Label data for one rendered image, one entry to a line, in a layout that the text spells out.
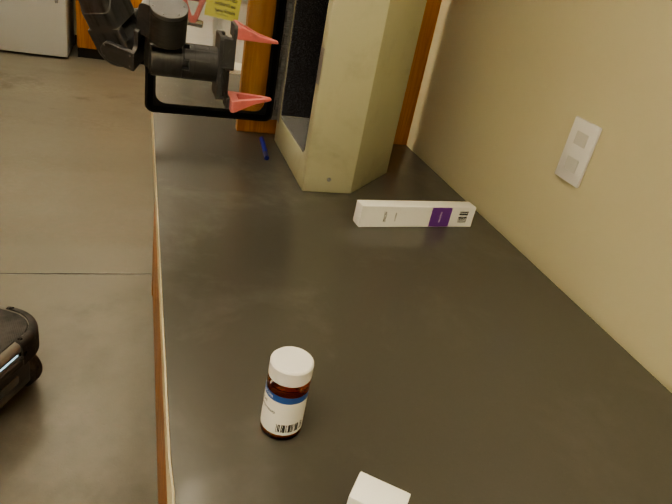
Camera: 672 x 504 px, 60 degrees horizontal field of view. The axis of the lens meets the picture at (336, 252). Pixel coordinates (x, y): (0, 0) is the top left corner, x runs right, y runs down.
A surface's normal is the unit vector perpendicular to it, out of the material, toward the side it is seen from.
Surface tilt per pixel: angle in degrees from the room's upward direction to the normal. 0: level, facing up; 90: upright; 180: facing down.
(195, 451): 0
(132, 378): 0
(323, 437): 0
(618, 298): 90
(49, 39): 90
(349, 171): 90
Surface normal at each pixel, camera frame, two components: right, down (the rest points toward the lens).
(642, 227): -0.95, -0.02
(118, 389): 0.18, -0.87
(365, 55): 0.28, 0.50
